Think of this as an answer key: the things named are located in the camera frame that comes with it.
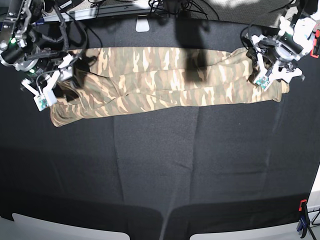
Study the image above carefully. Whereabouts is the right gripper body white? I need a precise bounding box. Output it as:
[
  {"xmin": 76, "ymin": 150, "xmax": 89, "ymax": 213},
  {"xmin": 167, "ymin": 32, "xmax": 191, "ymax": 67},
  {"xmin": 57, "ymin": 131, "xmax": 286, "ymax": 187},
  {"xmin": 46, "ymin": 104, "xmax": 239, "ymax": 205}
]
[{"xmin": 21, "ymin": 53, "xmax": 75, "ymax": 96}]

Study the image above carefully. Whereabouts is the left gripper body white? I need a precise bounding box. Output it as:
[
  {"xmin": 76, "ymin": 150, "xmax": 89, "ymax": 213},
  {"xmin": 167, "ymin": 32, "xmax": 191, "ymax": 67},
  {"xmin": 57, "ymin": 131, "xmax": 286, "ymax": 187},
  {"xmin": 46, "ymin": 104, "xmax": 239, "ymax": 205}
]
[{"xmin": 251, "ymin": 34, "xmax": 305, "ymax": 89}]

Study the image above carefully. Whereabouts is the camouflage t-shirt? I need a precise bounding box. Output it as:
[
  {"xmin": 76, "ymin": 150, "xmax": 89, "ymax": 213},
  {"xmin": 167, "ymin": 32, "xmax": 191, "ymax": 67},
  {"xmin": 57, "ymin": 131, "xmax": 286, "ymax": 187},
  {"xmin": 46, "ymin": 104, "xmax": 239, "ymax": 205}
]
[{"xmin": 50, "ymin": 46, "xmax": 290, "ymax": 127}]

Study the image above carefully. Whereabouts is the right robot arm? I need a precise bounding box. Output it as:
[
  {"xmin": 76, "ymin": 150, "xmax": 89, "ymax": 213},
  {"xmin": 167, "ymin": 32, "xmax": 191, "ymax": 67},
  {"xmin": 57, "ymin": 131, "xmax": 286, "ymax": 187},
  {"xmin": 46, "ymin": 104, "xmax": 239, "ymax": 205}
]
[{"xmin": 0, "ymin": 0, "xmax": 86, "ymax": 111}]

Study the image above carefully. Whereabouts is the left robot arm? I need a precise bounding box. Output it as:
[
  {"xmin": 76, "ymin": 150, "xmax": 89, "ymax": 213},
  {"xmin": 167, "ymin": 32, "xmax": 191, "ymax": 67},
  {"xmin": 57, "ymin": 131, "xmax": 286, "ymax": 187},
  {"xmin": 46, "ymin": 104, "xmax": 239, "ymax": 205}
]
[{"xmin": 247, "ymin": 0, "xmax": 320, "ymax": 91}]

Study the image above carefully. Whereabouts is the red clamp far right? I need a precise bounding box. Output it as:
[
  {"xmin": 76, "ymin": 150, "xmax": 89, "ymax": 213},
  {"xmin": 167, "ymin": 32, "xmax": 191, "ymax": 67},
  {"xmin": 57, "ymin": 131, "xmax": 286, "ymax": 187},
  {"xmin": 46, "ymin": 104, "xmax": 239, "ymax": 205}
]
[{"xmin": 310, "ymin": 29, "xmax": 320, "ymax": 59}]

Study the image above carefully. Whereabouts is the orange blue clamp right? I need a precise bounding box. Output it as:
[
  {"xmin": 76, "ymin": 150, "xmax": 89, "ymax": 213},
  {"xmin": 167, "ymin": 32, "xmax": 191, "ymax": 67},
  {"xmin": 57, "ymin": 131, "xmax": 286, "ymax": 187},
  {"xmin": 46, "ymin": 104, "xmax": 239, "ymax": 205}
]
[{"xmin": 296, "ymin": 199, "xmax": 310, "ymax": 239}]

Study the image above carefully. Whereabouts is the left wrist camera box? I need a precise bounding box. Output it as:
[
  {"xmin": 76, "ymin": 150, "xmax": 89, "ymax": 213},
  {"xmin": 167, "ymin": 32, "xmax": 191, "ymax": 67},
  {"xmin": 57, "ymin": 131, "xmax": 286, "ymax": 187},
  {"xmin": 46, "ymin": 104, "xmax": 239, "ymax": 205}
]
[{"xmin": 253, "ymin": 75, "xmax": 271, "ymax": 92}]

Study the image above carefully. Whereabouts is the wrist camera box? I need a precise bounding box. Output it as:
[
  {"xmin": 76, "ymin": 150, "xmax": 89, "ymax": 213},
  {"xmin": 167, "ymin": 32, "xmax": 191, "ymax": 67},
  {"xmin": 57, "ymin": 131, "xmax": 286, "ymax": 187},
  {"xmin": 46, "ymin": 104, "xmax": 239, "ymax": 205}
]
[
  {"xmin": 253, "ymin": 75, "xmax": 271, "ymax": 92},
  {"xmin": 33, "ymin": 90, "xmax": 57, "ymax": 112}
]

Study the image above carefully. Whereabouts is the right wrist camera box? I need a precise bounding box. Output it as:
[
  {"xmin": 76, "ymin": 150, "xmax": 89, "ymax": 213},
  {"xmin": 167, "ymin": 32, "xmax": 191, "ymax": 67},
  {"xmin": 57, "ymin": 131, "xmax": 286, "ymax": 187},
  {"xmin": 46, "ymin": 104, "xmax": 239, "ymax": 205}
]
[{"xmin": 33, "ymin": 90, "xmax": 57, "ymax": 112}]

